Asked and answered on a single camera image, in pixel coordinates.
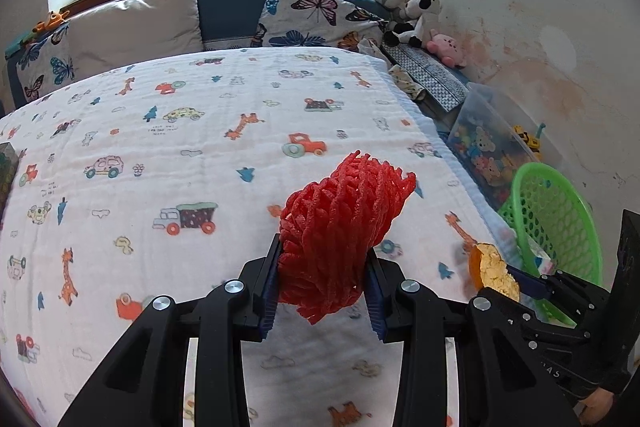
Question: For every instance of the small printed cloth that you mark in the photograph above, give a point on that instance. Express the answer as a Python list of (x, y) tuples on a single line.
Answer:
[(405, 82)]

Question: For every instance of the yellow toy vehicle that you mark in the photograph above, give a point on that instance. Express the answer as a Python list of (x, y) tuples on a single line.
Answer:
[(527, 139)]

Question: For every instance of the dark box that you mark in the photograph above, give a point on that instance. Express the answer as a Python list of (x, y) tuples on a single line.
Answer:
[(7, 174)]

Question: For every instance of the person's right hand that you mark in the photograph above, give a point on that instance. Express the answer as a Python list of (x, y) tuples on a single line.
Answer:
[(597, 407)]

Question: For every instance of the butterfly print pillow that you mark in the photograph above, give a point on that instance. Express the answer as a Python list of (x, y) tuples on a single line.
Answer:
[(315, 14), (47, 67)]

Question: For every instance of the orange toy animal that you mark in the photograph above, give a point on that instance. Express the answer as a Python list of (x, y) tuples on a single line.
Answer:
[(50, 21)]

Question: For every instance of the blue sofa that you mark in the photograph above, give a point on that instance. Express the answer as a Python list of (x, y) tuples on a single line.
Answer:
[(225, 14)]

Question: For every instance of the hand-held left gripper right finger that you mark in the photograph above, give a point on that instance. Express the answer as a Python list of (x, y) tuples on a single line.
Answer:
[(374, 307)]

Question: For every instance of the pink round plush toy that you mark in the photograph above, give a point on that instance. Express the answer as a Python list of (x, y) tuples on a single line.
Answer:
[(447, 49)]

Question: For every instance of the white pillow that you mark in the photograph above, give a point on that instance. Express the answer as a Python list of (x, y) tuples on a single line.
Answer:
[(135, 27)]

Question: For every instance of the red foam fruit net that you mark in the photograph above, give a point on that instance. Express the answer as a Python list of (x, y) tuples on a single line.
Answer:
[(340, 232)]

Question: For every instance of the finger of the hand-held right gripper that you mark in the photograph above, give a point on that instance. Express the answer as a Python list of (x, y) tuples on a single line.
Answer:
[(537, 287), (555, 327)]

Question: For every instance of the green plastic basket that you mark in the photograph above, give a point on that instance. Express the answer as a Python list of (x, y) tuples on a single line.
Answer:
[(550, 207)]

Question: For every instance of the yellow snack piece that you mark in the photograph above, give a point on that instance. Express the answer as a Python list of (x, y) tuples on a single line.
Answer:
[(492, 269)]

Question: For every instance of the black white cow plush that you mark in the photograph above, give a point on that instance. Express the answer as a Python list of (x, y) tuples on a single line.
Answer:
[(420, 17)]

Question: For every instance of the clear plastic storage box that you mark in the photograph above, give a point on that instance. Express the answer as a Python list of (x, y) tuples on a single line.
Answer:
[(480, 147)]

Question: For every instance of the grey patterned mat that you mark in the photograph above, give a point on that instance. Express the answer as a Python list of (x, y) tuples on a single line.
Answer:
[(430, 77)]

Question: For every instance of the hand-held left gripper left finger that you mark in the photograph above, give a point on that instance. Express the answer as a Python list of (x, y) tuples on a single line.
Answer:
[(270, 302)]

